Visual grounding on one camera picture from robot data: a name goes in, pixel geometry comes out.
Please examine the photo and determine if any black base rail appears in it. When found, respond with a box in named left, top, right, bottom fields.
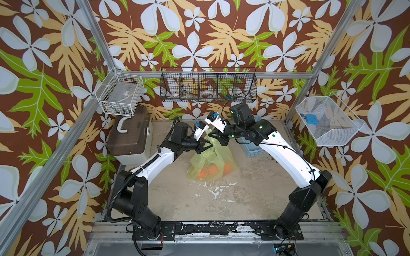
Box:
left=132, top=220, right=304, bottom=242

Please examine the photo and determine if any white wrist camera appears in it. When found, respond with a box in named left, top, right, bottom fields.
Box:
left=193, top=121, right=209, bottom=141
left=205, top=111, right=228, bottom=133

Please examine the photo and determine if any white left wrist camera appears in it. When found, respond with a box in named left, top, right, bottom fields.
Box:
left=193, top=121, right=209, bottom=141

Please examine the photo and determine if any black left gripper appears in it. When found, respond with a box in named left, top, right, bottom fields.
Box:
left=180, top=136, right=214, bottom=155

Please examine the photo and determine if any aluminium frame post left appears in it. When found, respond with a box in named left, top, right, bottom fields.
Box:
left=76, top=0, right=117, bottom=71

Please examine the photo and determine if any black wire basket centre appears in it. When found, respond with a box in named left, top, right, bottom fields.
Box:
left=159, top=67, right=258, bottom=102

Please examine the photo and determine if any wrinkled orange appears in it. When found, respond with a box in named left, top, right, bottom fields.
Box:
left=209, top=164, right=223, bottom=176
left=198, top=167, right=211, bottom=180

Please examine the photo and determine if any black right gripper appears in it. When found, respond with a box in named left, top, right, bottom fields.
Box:
left=207, top=119, right=247, bottom=146

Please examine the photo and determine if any light blue perforated plastic basket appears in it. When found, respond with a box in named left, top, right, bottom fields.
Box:
left=238, top=115, right=267, bottom=158

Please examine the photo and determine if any small black electronics board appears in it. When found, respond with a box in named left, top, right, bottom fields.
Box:
left=274, top=244, right=296, bottom=256

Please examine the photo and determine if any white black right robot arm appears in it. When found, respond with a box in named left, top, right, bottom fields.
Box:
left=207, top=104, right=332, bottom=240

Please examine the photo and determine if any aluminium frame post right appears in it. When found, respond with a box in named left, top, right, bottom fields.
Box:
left=284, top=1, right=365, bottom=125

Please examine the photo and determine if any brown lidded storage box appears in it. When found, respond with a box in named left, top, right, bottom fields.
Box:
left=107, top=105, right=153, bottom=165

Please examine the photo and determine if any blue small object in basket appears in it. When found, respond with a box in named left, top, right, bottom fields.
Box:
left=301, top=114, right=319, bottom=125

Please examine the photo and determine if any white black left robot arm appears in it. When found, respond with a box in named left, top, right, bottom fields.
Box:
left=106, top=113, right=230, bottom=239

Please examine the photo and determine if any white mesh basket right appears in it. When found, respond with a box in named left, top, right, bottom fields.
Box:
left=296, top=93, right=365, bottom=147

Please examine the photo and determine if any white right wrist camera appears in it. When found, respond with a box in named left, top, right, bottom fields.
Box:
left=205, top=111, right=228, bottom=133

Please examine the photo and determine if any green avocado-print plastic bag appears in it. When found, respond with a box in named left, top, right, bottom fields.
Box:
left=187, top=129, right=238, bottom=182

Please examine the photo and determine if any wrinkled orange back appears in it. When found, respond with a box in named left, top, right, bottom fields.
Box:
left=198, top=167, right=211, bottom=180

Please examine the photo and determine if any aluminium frame post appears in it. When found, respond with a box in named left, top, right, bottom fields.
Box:
left=76, top=0, right=117, bottom=71
left=284, top=1, right=365, bottom=125

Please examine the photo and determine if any white wire basket left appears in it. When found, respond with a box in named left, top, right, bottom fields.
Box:
left=96, top=70, right=144, bottom=116

